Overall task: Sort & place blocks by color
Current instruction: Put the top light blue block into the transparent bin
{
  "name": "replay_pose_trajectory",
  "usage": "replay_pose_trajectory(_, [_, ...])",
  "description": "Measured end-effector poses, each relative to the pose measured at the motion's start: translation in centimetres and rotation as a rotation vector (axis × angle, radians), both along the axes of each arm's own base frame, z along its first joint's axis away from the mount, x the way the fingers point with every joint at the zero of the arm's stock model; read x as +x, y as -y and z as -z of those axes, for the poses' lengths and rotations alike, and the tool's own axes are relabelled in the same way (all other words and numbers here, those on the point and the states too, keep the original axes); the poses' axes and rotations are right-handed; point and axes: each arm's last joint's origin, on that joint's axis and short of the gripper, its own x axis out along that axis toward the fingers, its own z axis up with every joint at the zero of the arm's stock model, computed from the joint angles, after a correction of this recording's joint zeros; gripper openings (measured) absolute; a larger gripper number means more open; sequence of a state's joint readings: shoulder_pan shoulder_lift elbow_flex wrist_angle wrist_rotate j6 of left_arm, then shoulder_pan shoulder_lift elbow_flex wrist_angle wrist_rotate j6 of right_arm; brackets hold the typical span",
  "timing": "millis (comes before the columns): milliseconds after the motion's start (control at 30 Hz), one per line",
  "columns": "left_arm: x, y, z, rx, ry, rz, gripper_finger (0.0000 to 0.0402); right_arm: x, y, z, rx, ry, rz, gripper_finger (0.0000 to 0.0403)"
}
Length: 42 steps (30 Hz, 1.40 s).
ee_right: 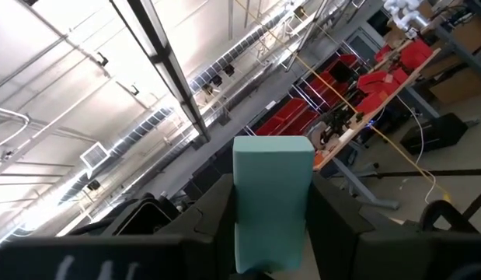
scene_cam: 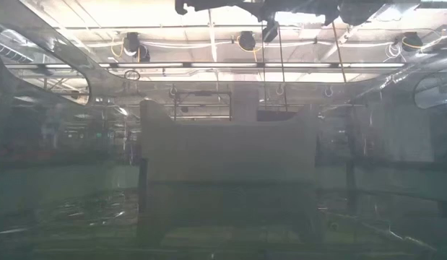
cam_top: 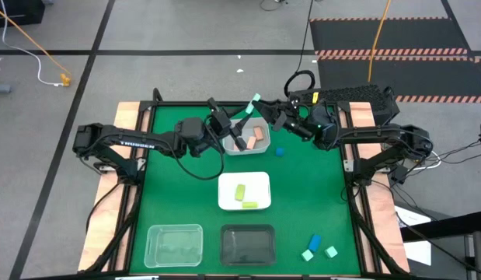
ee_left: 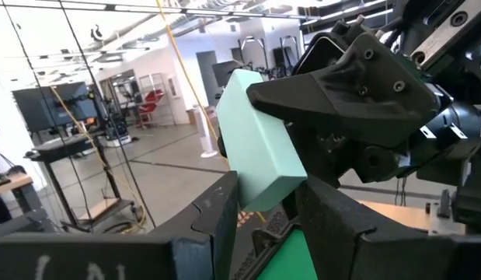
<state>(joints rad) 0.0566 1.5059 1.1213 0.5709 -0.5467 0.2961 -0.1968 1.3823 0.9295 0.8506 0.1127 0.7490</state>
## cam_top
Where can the white paper sheet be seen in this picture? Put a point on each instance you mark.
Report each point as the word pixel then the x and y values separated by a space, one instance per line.
pixel 413 218

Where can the blue long block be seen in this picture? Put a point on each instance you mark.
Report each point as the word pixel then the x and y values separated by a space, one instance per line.
pixel 314 243

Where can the green table mat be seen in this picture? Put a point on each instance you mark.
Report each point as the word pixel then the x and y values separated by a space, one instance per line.
pixel 302 218

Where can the teal long block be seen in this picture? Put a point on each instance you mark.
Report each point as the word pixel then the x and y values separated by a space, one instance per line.
pixel 250 108

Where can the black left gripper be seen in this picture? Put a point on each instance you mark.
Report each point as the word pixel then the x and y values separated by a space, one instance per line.
pixel 218 124

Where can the black metal beam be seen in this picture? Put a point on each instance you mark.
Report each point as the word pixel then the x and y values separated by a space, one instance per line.
pixel 438 227

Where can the pink block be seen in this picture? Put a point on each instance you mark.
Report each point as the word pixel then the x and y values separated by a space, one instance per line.
pixel 258 133
pixel 236 147
pixel 251 142

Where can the dark smoked plastic bin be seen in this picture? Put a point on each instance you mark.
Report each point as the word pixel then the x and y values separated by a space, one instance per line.
pixel 248 245

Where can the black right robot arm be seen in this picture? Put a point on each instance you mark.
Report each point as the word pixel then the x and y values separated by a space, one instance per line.
pixel 364 134

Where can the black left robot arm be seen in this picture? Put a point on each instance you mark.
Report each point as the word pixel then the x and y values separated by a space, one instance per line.
pixel 147 142

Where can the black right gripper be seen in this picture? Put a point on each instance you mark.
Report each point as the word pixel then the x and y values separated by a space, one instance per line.
pixel 300 122

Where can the white plastic storage bin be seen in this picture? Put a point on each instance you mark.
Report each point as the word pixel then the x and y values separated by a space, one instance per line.
pixel 228 149
pixel 259 183

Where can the clear plastic bin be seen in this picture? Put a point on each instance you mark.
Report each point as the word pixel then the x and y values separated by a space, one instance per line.
pixel 174 246

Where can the black hazard-striped floor mat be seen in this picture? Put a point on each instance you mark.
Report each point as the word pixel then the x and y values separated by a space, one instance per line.
pixel 399 39

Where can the grey floor object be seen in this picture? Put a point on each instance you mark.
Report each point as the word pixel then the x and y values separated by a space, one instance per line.
pixel 0 87

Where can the yellow-green long block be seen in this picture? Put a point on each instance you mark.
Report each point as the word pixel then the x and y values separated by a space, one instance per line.
pixel 249 205
pixel 240 192

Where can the blue cube block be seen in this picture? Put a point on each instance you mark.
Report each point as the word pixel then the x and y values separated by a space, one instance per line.
pixel 279 151

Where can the teal cube block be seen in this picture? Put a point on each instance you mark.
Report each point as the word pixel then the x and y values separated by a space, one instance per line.
pixel 331 252
pixel 307 255

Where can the black floor box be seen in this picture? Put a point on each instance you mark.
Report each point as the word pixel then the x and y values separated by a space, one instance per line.
pixel 14 11

